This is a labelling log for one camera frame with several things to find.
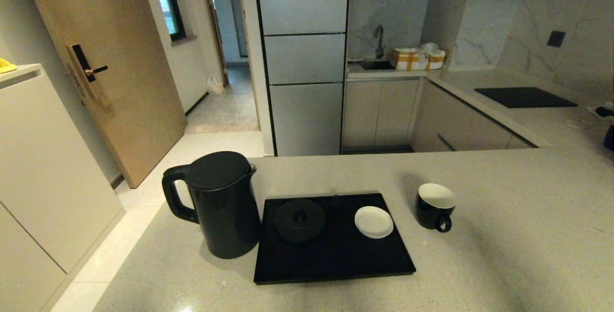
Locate white plastic bag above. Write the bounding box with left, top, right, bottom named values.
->
left=206, top=72, right=225, bottom=95

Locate white saucer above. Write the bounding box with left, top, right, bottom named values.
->
left=354, top=205, right=394, bottom=240

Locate beige cabinet under sink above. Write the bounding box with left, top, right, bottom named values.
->
left=342, top=78, right=425, bottom=154

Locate light wooden door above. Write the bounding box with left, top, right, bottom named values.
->
left=20, top=0, right=188, bottom=189

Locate black bronze door lock handle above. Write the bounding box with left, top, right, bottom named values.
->
left=66, top=43, right=108, bottom=101

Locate beige cabinet under cooktop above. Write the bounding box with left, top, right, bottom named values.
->
left=412, top=80, right=535, bottom=153

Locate cardboard box with yellow tape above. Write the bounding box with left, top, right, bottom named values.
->
left=390, top=47, right=447, bottom=71

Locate black cup white inside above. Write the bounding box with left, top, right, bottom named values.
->
left=415, top=183, right=458, bottom=233

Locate dark framed window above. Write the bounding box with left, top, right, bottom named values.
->
left=150, top=0, right=187, bottom=42

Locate wooden door frame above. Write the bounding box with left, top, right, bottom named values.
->
left=201, top=0, right=230, bottom=86

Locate black electric kettle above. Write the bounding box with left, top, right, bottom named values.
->
left=162, top=151, right=262, bottom=260

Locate grey refrigerator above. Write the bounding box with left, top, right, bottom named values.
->
left=253, top=0, right=352, bottom=156

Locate black rectangular serving tray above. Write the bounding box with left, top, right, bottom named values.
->
left=253, top=192, right=417, bottom=285

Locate white storage cabinet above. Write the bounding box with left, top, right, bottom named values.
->
left=0, top=63, right=126, bottom=312

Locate black induction cooktop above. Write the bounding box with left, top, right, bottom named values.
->
left=475, top=87, right=579, bottom=108

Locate dark kitchen sink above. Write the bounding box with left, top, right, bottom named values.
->
left=360, top=60, right=395, bottom=71

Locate metal kitchen faucet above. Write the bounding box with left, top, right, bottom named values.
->
left=374, top=25, right=386, bottom=60

